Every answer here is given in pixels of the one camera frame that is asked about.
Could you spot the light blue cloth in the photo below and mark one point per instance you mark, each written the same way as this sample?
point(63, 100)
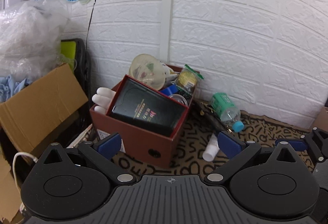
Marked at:
point(9, 87)

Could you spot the translucent plastic strainer bowl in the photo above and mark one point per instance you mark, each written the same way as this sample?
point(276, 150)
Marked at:
point(148, 70)

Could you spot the clear plastic bag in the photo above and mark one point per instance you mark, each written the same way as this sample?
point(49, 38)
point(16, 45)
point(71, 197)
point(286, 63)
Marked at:
point(31, 38)

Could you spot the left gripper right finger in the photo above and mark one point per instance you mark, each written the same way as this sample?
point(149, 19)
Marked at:
point(229, 145)

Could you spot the cardboard box right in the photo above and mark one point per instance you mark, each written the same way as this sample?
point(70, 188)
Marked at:
point(321, 120)

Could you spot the white rubber glove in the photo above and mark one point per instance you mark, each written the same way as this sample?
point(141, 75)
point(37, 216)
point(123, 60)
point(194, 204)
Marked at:
point(102, 99)

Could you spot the large cardboard box left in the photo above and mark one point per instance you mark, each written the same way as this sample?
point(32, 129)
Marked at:
point(37, 110)

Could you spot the brown shoe box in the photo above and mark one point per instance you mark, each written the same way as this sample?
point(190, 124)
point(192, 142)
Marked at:
point(141, 144)

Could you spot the clear glass cup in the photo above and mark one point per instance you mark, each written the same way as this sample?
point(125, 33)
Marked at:
point(179, 98)

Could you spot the black patterned wallet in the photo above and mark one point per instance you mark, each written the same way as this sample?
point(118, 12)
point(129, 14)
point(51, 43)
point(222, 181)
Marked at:
point(210, 115)

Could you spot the green snack pack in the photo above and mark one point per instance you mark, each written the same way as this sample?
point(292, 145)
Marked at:
point(188, 79)

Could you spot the black green bag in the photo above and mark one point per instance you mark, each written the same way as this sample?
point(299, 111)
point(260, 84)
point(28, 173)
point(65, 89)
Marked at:
point(77, 56)

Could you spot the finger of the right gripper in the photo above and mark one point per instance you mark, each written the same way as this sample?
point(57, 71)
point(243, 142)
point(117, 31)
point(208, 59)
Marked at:
point(297, 144)

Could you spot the blue tape roll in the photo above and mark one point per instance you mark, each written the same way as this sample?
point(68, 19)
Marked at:
point(170, 90)

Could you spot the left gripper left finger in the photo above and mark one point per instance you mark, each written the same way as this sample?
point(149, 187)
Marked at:
point(100, 154)

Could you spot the red tray black insert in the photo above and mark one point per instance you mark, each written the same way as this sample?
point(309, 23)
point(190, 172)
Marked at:
point(141, 106)

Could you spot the green label water bottle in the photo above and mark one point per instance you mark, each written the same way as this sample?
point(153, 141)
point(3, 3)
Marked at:
point(227, 111)

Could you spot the lettered brown table cloth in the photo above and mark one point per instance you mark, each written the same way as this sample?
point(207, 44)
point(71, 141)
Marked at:
point(267, 183)

